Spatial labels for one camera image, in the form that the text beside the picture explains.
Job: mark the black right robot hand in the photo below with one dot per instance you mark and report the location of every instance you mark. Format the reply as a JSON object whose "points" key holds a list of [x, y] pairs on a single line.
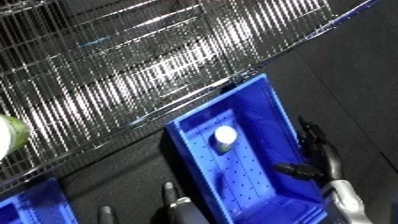
{"points": [[329, 163]]}

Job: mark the green-banded white paper cup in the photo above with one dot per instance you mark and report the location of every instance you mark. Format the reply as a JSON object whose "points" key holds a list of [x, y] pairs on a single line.
{"points": [[11, 136], [226, 135]]}

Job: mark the pale right robot arm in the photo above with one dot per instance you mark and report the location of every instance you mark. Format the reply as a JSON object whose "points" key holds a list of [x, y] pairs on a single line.
{"points": [[349, 203]]}

